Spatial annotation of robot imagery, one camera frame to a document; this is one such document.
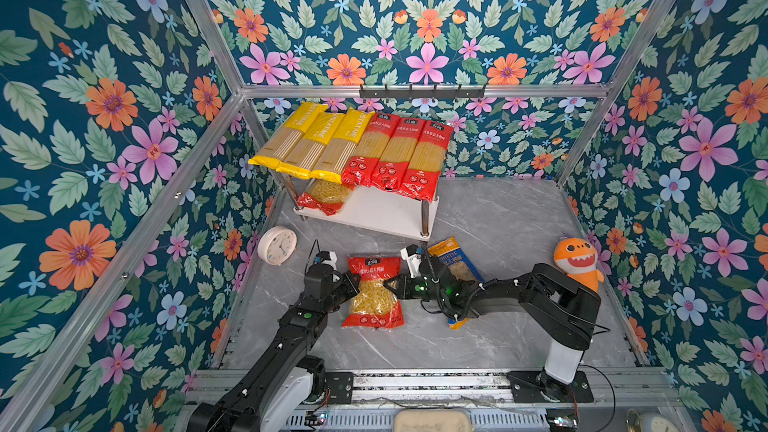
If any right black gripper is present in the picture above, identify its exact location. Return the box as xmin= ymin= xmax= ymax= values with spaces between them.
xmin=381 ymin=274 xmax=447 ymax=306

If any red macaroni bag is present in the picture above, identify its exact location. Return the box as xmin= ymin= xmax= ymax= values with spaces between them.
xmin=298 ymin=179 xmax=354 ymax=216
xmin=342 ymin=255 xmax=405 ymax=329

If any blue orecchiette pasta bag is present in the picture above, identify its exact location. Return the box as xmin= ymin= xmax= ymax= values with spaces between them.
xmin=427 ymin=237 xmax=484 ymax=330

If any red spaghetti pack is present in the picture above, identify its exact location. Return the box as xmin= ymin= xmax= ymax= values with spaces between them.
xmin=372 ymin=118 xmax=426 ymax=191
xmin=397 ymin=121 xmax=454 ymax=202
xmin=341 ymin=113 xmax=401 ymax=187

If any yellow spaghetti bag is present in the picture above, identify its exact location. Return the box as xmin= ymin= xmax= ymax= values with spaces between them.
xmin=276 ymin=112 xmax=346 ymax=179
xmin=309 ymin=109 xmax=374 ymax=184
xmin=248 ymin=102 xmax=328 ymax=170

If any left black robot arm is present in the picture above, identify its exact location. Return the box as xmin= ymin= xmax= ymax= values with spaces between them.
xmin=187 ymin=263 xmax=361 ymax=431

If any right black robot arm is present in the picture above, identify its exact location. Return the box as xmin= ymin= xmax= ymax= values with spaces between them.
xmin=383 ymin=259 xmax=601 ymax=402

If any white two-tier shelf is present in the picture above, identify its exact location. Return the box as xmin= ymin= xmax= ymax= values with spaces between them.
xmin=278 ymin=174 xmax=440 ymax=242

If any round cream alarm clock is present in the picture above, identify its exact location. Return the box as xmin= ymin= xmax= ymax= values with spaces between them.
xmin=257 ymin=226 xmax=298 ymax=266

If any beige box at bottom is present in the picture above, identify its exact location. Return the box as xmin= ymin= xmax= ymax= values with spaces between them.
xmin=392 ymin=409 xmax=474 ymax=432

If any orange shark plush toy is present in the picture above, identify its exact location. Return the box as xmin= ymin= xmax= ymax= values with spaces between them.
xmin=553 ymin=238 xmax=605 ymax=292

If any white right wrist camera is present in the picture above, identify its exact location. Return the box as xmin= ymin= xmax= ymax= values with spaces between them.
xmin=400 ymin=244 xmax=423 ymax=278

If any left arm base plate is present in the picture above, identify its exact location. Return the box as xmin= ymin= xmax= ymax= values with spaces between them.
xmin=307 ymin=371 xmax=355 ymax=407

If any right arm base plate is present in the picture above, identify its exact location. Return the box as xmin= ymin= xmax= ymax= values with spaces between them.
xmin=506 ymin=370 xmax=594 ymax=403

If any black hook rail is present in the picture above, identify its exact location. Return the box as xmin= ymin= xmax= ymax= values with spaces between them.
xmin=357 ymin=84 xmax=486 ymax=101

